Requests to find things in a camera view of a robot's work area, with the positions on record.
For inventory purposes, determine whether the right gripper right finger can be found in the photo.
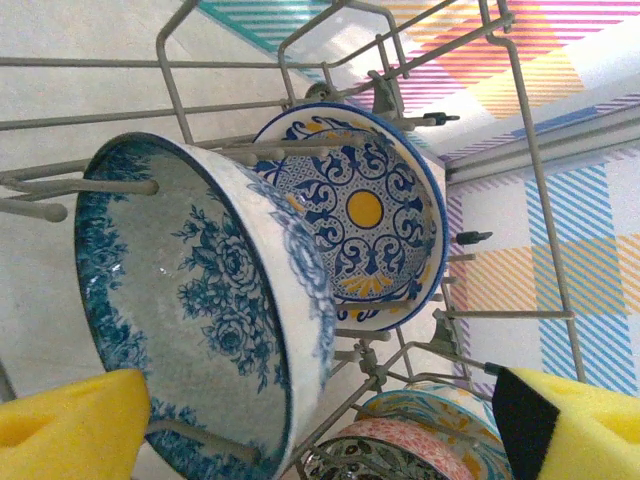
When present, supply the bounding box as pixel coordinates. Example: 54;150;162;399
492;366;640;480

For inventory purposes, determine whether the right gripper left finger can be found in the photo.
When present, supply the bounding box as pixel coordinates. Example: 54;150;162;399
0;368;152;480

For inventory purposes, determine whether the orange and teal bowl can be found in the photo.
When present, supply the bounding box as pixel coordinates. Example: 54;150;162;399
357;388;511;480

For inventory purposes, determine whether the leaf pattern bowl pink outside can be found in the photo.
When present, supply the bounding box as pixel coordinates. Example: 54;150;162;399
304;418;484;480

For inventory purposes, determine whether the blue floral bowl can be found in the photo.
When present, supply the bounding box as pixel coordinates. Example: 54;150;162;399
73;132;337;480

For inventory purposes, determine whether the blue bowl yellow centre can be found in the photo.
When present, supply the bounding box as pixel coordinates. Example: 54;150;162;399
249;102;450;332

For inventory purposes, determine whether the grey wire dish rack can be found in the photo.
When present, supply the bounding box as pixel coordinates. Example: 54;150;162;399
0;0;589;480

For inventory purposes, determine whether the aluminium frame post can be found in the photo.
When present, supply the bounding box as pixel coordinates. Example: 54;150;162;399
442;107;640;185

